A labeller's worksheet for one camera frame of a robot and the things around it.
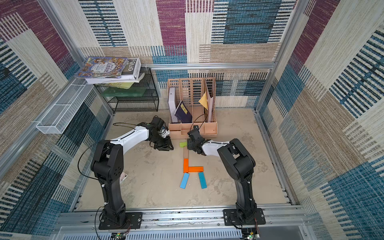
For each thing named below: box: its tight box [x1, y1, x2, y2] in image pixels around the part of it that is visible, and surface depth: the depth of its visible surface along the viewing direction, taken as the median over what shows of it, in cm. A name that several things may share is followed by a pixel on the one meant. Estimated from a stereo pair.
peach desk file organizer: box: [167, 77, 218, 139], surface depth 107 cm
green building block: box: [179, 141, 187, 148], surface depth 101 cm
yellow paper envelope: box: [198, 91, 208, 110], surface depth 93 cm
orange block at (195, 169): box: [188, 166, 204, 172], surface depth 91 cm
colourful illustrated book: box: [74, 56, 129, 79], surface depth 83 cm
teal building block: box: [198, 172, 207, 189], surface depth 87 cm
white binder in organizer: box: [168, 87, 178, 123], surface depth 102 cm
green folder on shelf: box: [101, 86, 147, 97], surface depth 96 cm
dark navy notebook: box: [174, 100, 193, 123], surface depth 107 cm
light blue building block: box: [180, 172, 190, 189], surface depth 87 cm
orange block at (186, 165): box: [183, 158, 189, 173], surface depth 95 cm
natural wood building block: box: [183, 145, 189, 159], surface depth 99 cm
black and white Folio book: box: [85, 57, 142, 84], surface depth 83 cm
